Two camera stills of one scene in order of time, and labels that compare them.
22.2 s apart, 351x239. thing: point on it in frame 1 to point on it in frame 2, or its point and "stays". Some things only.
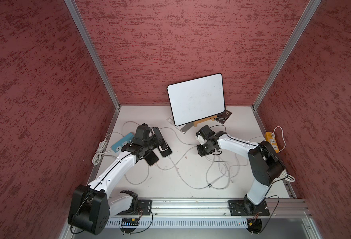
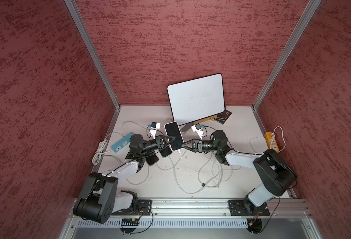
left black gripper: [157, 142] to [161, 137]
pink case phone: [151, 158] stays
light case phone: [164, 148] stays
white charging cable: [138, 183] stays
